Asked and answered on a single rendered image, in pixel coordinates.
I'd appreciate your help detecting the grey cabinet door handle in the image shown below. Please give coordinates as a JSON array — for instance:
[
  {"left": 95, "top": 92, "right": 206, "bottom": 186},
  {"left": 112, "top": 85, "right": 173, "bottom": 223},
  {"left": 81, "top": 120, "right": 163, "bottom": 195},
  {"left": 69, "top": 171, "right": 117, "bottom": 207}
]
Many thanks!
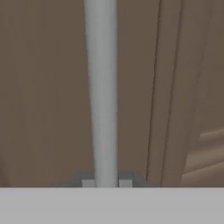
[{"left": 83, "top": 0, "right": 119, "bottom": 188}]

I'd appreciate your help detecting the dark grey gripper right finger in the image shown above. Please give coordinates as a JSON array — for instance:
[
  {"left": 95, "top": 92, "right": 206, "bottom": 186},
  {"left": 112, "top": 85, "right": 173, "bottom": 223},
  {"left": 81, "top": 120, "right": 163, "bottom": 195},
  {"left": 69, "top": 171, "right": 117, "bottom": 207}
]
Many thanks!
[{"left": 117, "top": 171, "right": 152, "bottom": 188}]

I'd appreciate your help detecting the brown cabinet door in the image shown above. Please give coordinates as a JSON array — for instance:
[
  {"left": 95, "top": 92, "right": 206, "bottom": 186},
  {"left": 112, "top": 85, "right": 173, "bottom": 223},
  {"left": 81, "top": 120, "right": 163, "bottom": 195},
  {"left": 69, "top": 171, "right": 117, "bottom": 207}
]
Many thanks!
[{"left": 0, "top": 0, "right": 224, "bottom": 188}]

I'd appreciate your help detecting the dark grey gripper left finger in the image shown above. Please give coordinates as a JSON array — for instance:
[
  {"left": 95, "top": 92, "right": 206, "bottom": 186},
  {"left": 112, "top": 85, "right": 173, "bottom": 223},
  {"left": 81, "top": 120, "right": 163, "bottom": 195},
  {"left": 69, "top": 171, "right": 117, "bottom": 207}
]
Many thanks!
[{"left": 63, "top": 171, "right": 97, "bottom": 188}]

